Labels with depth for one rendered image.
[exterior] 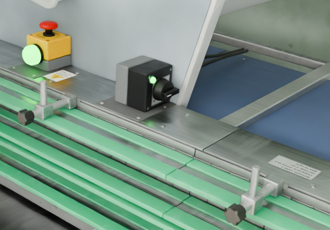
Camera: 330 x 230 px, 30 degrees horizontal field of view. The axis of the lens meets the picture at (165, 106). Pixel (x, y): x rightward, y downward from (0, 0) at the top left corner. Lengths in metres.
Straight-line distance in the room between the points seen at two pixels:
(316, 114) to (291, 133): 0.12
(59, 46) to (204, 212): 0.52
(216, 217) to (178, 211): 0.07
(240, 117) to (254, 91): 0.19
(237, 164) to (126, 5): 0.42
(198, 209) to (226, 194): 0.11
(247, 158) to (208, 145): 0.07
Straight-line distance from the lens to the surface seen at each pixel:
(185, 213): 1.05
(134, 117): 1.15
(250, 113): 1.23
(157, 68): 1.18
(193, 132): 1.12
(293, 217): 0.95
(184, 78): 1.20
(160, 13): 1.21
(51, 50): 1.36
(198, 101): 1.30
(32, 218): 1.43
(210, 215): 1.06
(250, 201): 0.92
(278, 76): 1.50
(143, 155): 1.06
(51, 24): 1.37
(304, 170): 1.04
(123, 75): 1.19
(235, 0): 1.28
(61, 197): 1.26
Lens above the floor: 1.67
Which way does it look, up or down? 47 degrees down
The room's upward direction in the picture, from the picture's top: 114 degrees counter-clockwise
